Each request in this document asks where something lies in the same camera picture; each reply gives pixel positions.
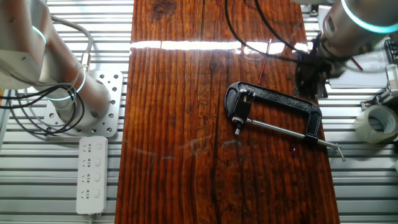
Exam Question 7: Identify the red pencil with pink eraser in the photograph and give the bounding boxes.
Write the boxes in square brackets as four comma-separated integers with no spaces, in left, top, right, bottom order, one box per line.
[257,38,273,85]

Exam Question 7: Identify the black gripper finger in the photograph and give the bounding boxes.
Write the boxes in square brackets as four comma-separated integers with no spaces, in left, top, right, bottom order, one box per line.
[311,76,329,100]
[295,76,312,99]

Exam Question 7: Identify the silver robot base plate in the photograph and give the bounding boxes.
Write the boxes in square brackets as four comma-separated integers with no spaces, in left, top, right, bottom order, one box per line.
[42,70,124,138]

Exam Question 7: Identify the white power strip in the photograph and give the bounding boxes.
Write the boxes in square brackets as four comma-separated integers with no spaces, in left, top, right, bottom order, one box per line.
[76,136,109,216]

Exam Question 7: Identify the black keyboard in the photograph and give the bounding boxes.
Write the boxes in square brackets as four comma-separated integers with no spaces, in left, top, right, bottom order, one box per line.
[384,39,398,65]

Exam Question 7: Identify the white printed paper sheets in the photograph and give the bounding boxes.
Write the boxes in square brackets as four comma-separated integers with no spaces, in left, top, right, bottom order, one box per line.
[317,6,390,90]

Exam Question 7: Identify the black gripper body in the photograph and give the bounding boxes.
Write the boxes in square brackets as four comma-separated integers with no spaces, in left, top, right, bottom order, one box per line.
[295,52,333,81]

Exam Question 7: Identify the brown wooden board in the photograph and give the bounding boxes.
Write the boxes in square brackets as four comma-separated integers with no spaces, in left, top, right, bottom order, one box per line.
[114,0,341,224]

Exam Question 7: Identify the dark red pencil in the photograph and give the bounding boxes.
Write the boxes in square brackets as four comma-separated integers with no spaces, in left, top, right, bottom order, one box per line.
[350,57,364,72]

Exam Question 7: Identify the black base cable bundle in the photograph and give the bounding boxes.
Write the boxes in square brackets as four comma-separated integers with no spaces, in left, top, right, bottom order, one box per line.
[0,83,86,137]

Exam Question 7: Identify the small silver metal bracket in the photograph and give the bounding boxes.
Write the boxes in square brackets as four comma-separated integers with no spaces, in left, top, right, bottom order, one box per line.
[360,89,398,112]

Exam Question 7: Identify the thick grey base cable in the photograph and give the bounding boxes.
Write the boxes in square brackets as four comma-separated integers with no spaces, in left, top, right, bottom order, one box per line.
[51,15,95,73]

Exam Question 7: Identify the silver ribbed camera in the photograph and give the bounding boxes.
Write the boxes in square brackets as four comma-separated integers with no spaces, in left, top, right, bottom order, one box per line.
[384,63,398,93]

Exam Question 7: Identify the black metal C-clamp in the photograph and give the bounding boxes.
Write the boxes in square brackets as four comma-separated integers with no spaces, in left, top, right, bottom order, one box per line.
[223,81,346,162]

